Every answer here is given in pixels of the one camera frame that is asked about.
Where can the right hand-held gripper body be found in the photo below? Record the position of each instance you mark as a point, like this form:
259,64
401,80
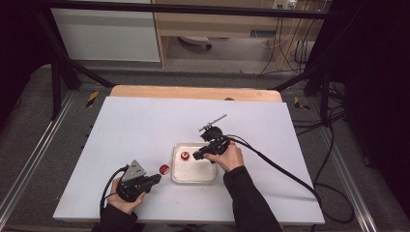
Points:
216,141

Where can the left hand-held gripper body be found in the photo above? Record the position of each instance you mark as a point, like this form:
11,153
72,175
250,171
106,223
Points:
132,183

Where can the red cap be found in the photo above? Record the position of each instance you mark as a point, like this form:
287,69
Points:
164,169
184,156

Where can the square white tray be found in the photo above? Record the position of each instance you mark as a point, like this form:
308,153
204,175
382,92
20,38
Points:
190,172

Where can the person's right hand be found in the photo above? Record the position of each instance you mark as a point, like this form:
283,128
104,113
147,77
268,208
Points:
230,159

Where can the person's left hand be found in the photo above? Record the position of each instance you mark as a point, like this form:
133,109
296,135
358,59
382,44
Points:
125,206

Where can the wooden table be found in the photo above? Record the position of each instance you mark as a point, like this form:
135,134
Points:
193,93

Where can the yellow black striped tape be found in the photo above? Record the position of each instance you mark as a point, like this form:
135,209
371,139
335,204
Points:
299,103
92,99

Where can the white chair base with wheel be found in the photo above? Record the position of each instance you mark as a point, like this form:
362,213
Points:
195,40

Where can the wooden desk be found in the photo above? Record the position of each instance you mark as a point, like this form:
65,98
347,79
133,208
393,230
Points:
209,25

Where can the white cabinet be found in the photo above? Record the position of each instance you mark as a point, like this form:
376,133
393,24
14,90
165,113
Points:
106,35

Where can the white power strip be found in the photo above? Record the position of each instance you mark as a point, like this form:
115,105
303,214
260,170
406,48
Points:
284,4

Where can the dark curtain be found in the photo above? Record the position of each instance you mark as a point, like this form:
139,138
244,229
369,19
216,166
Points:
16,48
377,80

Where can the aluminium rail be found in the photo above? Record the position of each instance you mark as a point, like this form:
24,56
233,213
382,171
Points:
35,154
351,180

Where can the black metal frame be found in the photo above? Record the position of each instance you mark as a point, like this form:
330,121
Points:
180,10

